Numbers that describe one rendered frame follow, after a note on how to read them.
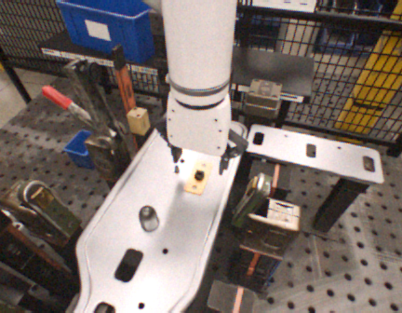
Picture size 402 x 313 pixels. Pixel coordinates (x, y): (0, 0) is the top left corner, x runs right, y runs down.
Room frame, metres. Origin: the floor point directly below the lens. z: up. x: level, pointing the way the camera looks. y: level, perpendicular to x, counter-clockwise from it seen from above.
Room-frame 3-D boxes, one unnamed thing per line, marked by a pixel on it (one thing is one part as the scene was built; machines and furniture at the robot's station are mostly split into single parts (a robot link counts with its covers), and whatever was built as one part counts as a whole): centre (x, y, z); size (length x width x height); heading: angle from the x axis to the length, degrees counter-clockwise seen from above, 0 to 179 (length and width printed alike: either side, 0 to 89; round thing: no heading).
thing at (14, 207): (0.23, 0.29, 0.88); 0.11 x 0.09 x 0.37; 71
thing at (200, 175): (0.32, 0.00, 1.01); 0.08 x 0.04 x 0.01; 161
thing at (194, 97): (0.32, 0.00, 1.22); 0.09 x 0.08 x 0.03; 71
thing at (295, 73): (0.81, 0.10, 1.02); 0.90 x 0.22 x 0.03; 71
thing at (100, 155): (0.39, 0.21, 0.88); 0.07 x 0.06 x 0.35; 71
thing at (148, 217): (0.22, 0.09, 1.02); 0.03 x 0.03 x 0.07
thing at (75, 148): (0.63, 0.41, 0.74); 0.11 x 0.10 x 0.09; 161
